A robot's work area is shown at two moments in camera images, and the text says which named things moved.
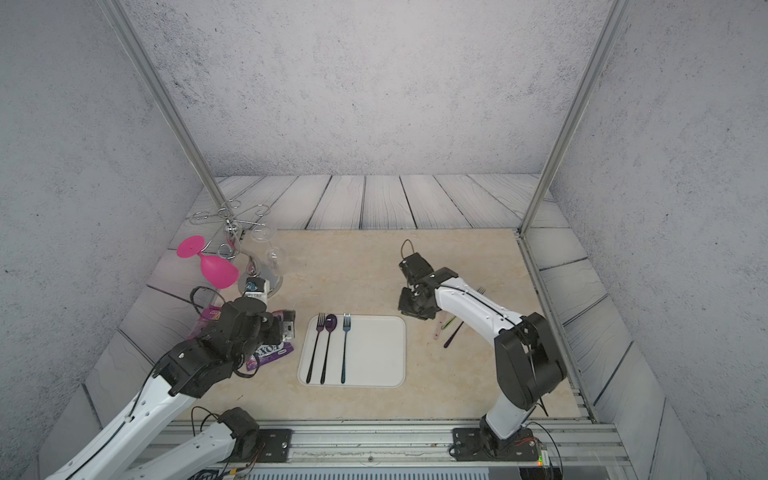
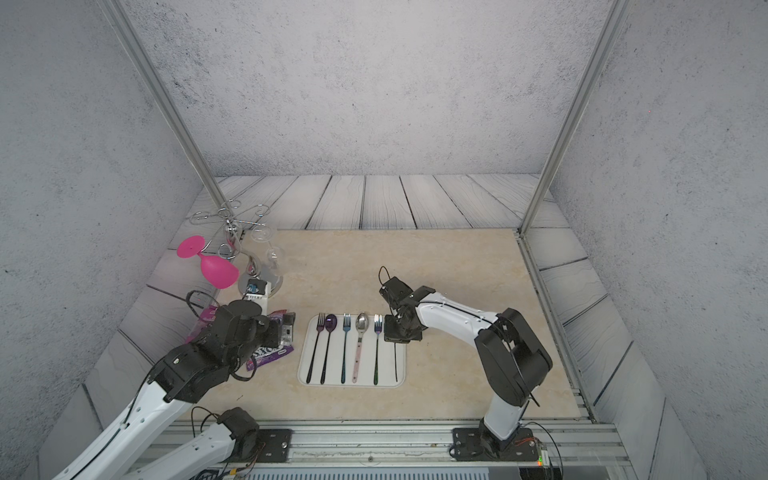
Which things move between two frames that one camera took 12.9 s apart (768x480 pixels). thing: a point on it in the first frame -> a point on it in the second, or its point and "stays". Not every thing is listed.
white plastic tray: x=375 y=353 stays
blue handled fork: x=346 y=326 stays
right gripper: x=404 y=309 -> x=389 y=333
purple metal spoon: x=330 y=325 stays
